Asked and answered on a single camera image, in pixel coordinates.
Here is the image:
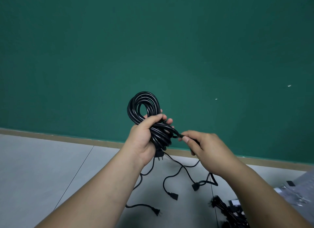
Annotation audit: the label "person's left hand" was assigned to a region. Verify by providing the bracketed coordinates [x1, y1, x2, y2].
[122, 109, 174, 167]

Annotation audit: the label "person's right hand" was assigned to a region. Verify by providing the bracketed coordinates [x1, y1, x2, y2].
[178, 130, 246, 177]

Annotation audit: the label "black power cable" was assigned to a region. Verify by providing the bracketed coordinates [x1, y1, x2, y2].
[127, 91, 201, 162]

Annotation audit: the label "person's right forearm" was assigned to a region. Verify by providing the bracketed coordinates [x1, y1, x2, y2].
[215, 162, 314, 228]

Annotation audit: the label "person's left forearm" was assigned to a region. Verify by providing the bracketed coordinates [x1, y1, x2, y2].
[34, 149, 154, 228]

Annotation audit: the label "clear plastic bags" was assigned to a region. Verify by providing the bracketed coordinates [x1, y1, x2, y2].
[273, 168, 314, 209]

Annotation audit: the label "black cable with angled connector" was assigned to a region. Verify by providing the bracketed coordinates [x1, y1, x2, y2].
[162, 152, 219, 192]

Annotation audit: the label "black cable with socket connector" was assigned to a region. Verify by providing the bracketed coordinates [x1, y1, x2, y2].
[163, 166, 184, 201]

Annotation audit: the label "black cable with pronged plug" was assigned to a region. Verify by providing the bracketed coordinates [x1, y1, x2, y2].
[125, 159, 161, 217]

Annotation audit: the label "bundle of black cables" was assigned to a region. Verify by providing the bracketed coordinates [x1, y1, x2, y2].
[209, 195, 251, 228]

